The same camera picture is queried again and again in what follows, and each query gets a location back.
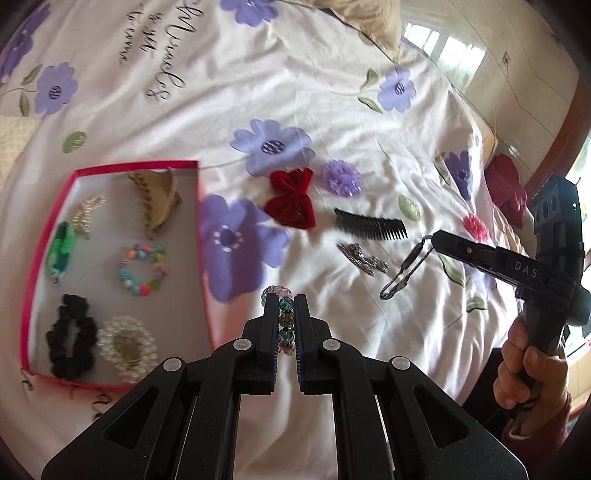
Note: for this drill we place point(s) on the cream blanket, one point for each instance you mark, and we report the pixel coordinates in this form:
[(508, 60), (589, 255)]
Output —
[(16, 143)]

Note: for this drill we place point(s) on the pink flower ornament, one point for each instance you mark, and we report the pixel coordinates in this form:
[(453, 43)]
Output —
[(475, 227)]

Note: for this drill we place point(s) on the silver hair clip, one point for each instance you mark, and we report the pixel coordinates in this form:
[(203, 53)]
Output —
[(406, 270)]

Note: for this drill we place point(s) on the gold hair claw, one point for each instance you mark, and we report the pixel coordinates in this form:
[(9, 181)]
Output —
[(159, 198)]

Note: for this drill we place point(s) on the person's right forearm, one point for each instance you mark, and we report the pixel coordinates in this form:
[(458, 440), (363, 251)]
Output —
[(540, 427)]

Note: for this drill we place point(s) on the black hair comb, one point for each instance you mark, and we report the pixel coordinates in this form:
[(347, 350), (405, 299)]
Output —
[(369, 226)]

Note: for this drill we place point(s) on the black scrunchie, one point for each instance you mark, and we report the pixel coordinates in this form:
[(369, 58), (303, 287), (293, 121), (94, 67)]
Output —
[(55, 339)]

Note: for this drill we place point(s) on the red cardboard box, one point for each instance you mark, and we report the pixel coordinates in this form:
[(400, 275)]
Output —
[(99, 263)]

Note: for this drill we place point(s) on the beige pillow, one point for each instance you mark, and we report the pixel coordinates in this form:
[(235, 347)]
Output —
[(364, 25)]

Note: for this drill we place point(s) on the red cloth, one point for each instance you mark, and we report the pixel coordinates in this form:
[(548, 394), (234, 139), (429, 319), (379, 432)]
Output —
[(505, 187)]

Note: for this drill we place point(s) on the red velvet bow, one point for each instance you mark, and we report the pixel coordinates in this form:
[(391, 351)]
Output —
[(291, 198)]

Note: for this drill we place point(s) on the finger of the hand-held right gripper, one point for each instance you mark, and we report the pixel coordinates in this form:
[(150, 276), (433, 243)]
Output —
[(489, 258)]

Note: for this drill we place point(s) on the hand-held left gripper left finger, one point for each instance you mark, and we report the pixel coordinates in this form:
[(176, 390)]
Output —
[(270, 332)]

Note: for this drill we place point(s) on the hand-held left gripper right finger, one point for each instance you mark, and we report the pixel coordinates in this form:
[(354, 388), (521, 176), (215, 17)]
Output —
[(302, 332)]

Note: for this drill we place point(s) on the person's right hand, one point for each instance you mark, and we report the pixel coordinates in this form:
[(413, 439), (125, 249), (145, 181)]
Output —
[(521, 374)]

